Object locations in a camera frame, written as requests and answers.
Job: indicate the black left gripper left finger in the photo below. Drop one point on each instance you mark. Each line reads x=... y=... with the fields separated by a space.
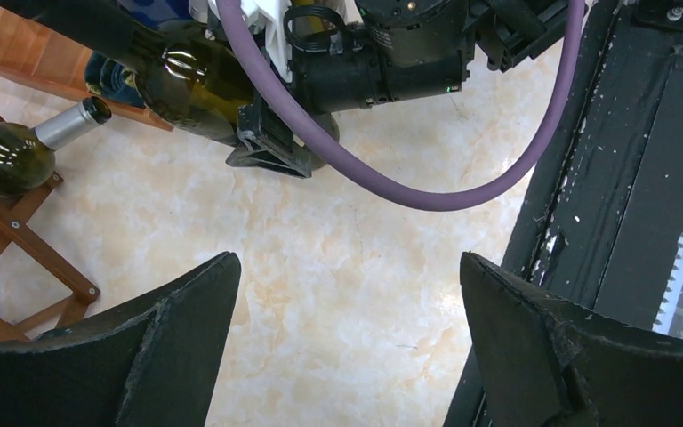
x=151 y=361

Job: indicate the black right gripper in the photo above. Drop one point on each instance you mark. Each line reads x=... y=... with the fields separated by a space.
x=396 y=51

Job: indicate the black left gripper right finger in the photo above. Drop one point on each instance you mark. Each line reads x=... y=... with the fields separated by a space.
x=546 y=361

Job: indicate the green bottle black neck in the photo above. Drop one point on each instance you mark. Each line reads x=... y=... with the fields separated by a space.
x=190 y=81

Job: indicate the green bottle rack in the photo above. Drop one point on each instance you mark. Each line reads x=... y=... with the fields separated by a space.
x=27 y=154

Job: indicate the black coiled item left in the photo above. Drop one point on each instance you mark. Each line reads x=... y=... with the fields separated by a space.
x=112 y=81

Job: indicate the wooden compartment tray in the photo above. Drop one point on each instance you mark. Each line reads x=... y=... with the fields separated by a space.
x=35 y=56

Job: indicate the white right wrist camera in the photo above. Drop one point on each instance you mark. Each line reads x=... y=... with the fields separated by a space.
x=264 y=19

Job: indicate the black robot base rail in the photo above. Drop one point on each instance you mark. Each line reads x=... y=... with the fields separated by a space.
x=602 y=220

